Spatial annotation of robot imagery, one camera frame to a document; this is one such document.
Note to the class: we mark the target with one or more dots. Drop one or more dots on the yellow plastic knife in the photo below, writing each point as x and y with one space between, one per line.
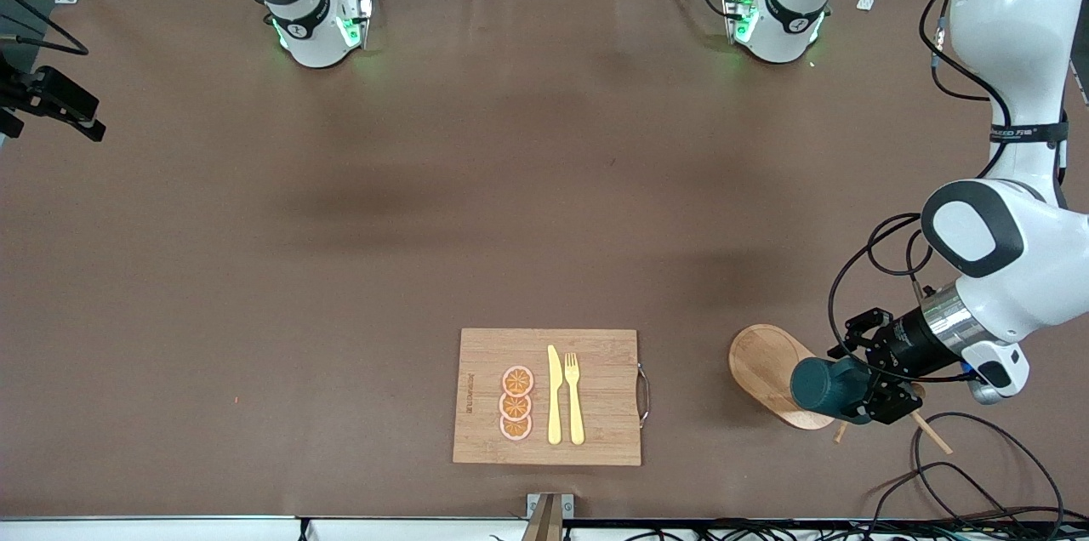
554 405

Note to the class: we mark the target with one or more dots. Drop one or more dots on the metal bracket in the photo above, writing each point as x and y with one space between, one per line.
568 505

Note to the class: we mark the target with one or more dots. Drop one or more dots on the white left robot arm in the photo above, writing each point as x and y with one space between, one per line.
1012 14

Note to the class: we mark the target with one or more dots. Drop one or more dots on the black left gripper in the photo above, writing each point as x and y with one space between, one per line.
909 345

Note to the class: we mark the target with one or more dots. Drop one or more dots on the yellow plastic fork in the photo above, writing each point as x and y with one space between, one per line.
575 413

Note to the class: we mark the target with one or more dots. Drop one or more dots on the orange slice toy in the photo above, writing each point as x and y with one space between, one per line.
515 428
515 407
517 381

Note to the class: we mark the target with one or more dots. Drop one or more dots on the wooden mug tree stand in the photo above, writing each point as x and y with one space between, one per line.
766 362

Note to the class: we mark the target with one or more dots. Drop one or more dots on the bamboo cutting board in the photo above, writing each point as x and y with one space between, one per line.
604 405

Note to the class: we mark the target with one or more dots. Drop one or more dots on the teal cup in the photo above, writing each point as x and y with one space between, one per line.
817 384

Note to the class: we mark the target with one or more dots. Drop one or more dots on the white table edge rail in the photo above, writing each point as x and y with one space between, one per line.
128 531

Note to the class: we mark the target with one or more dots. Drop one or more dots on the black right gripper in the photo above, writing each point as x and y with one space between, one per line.
53 93

